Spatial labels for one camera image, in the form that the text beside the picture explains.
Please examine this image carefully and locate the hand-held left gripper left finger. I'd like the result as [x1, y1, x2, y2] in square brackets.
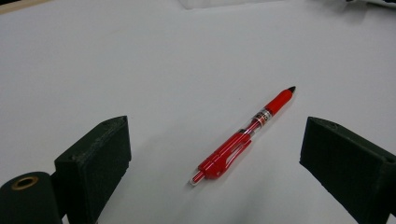
[53, 115, 133, 224]

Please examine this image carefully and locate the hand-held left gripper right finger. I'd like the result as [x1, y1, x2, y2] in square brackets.
[299, 116, 396, 224]

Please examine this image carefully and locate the red retractable pen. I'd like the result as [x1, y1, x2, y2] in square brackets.
[190, 86, 297, 188]

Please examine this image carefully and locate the black and white cloth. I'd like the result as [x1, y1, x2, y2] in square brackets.
[345, 0, 396, 8]

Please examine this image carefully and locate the white translucent box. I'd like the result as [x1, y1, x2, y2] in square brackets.
[178, 0, 281, 10]

